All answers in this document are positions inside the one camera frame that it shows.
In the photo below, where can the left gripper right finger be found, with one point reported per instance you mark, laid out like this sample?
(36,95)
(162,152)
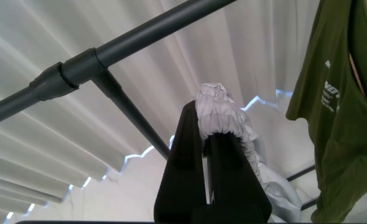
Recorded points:
(233,186)

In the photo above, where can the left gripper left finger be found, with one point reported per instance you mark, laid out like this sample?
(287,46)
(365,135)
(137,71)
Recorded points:
(180,186)

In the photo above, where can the pale grey shorts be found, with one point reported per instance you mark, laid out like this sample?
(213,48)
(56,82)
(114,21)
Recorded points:
(217,112)

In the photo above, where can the green printed t-shirt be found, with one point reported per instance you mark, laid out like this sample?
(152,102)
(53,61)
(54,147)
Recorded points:
(342,149)

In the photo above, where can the black clothes rack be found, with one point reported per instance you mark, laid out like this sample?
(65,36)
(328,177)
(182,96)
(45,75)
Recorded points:
(84,67)

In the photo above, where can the pink clothes hanger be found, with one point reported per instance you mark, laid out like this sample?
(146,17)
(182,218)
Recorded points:
(356,74)

